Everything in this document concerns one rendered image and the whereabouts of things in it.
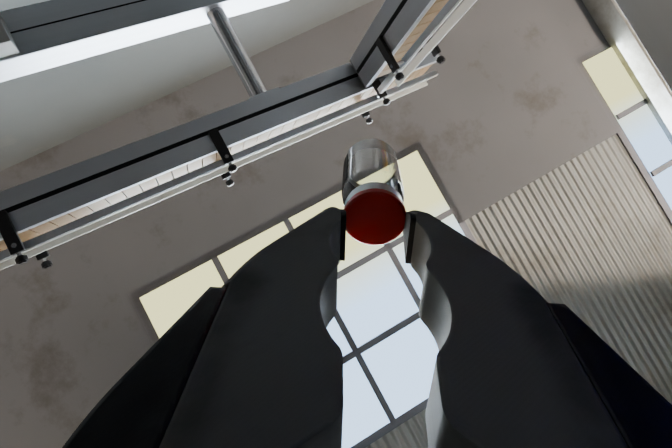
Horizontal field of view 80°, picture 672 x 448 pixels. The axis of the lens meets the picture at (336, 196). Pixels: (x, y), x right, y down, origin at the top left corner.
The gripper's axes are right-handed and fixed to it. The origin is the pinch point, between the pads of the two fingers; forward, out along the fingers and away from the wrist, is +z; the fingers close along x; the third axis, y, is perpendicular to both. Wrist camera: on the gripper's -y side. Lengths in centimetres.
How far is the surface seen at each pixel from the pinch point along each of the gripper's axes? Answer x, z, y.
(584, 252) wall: 156, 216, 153
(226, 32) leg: -36, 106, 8
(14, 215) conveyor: -69, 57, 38
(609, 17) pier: 173, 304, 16
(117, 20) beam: -60, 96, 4
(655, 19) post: 29.6, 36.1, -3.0
